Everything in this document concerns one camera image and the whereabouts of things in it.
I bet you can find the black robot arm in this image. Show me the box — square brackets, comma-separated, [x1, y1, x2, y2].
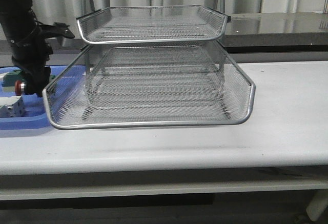
[1, 0, 74, 97]

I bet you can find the wire holder on counter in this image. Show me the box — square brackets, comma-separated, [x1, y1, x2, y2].
[322, 0, 328, 14]

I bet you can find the grey stone counter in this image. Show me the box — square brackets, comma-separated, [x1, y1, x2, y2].
[0, 12, 328, 67]

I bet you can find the mesh tray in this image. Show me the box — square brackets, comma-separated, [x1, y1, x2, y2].
[43, 42, 255, 130]
[76, 5, 229, 45]

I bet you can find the white table leg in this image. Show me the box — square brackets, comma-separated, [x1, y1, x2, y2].
[306, 189, 327, 221]

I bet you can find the red emergency stop button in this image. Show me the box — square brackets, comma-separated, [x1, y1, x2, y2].
[14, 80, 28, 96]

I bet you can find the white circuit breaker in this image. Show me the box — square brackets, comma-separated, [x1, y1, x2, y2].
[0, 96, 26, 118]

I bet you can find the green terminal block module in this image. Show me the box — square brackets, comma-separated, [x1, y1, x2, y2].
[1, 69, 55, 92]

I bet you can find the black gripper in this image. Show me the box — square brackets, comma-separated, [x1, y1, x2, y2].
[10, 23, 75, 97]

